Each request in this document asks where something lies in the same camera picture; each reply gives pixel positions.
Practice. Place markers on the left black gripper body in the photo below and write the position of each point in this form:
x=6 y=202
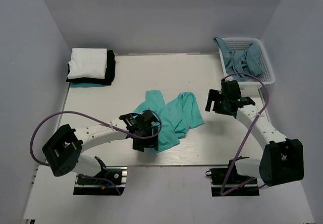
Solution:
x=146 y=131

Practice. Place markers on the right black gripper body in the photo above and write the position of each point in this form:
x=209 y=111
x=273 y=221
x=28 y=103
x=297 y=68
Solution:
x=222 y=100

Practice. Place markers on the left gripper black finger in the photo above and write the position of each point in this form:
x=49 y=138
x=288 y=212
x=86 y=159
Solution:
x=153 y=142
x=139 y=144

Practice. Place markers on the teal green t shirt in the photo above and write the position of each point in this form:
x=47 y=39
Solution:
x=177 y=116

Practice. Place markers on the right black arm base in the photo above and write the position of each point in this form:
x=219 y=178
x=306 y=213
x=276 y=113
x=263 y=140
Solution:
x=217 y=176

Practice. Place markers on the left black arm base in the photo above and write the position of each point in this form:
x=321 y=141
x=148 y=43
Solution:
x=109 y=182

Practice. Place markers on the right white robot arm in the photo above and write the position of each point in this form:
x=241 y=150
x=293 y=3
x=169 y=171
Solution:
x=282 y=158

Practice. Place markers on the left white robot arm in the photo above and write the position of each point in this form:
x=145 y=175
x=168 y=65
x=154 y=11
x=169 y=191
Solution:
x=65 y=150

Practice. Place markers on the grey blue crumpled t shirt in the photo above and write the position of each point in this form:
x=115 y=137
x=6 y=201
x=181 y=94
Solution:
x=240 y=61

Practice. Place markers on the white plastic basket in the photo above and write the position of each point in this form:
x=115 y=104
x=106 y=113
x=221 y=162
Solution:
x=267 y=77

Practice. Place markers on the folded black t shirt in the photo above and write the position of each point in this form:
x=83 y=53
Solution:
x=109 y=73

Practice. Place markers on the folded teal t shirt bottom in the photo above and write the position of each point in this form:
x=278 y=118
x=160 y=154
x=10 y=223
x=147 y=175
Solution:
x=84 y=85

